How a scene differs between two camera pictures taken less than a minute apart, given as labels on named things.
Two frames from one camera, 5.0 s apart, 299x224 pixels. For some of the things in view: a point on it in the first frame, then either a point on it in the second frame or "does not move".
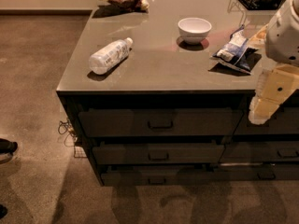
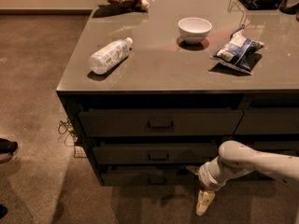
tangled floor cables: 64,127 does not move
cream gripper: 284,37 -> 205,176
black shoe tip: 3,211 does not move
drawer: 160,175 does not move
